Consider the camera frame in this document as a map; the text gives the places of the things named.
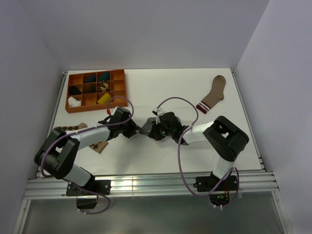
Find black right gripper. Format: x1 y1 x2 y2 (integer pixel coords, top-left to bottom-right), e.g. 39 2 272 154
149 118 174 141

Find grey sock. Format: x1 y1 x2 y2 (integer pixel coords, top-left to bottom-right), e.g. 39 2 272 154
139 117 156 136

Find white sock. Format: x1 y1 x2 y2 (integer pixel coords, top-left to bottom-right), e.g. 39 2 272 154
68 97 81 108

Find black sock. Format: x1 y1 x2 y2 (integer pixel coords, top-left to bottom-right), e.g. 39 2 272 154
68 86 82 96

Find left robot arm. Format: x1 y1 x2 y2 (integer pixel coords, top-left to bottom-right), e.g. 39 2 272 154
34 107 140 195

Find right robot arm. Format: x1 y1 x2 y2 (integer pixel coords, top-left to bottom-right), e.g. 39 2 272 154
142 112 249 190

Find yellow rolled sock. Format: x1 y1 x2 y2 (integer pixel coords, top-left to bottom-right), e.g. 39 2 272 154
97 93 111 104

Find tan argyle sock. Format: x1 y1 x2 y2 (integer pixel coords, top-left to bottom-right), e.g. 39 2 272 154
53 122 108 154

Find brown argyle rolled sock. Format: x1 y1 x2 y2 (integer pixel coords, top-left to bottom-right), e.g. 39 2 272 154
97 81 110 93

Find orange compartment tray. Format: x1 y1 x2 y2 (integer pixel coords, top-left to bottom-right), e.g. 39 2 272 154
65 69 128 114

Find dark brown rolled sock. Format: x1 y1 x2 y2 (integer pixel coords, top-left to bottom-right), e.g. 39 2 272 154
82 83 97 94

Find dark blue rolled sock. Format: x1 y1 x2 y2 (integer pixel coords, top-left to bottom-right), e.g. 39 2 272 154
83 74 97 83

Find tan sock maroon striped cuff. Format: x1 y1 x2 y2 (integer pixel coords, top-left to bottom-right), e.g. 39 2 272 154
196 75 226 114

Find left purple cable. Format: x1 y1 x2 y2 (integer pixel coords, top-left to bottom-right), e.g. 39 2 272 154
40 96 134 215

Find purple cable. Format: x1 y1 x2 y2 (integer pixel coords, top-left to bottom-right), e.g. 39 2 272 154
156 97 239 208
40 96 134 215

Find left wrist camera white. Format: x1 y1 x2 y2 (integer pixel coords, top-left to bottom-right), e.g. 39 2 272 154
106 106 119 115

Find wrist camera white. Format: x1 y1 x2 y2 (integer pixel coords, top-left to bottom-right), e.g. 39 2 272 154
106 106 119 115
152 107 166 124

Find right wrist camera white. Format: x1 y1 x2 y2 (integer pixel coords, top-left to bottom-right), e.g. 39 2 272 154
152 107 166 124

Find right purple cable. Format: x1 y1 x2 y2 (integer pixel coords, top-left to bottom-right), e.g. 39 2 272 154
156 97 239 208

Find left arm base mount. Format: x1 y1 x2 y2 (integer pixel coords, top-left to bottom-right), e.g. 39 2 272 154
66 180 111 215

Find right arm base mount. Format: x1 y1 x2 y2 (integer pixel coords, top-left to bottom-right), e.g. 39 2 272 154
193 175 239 193

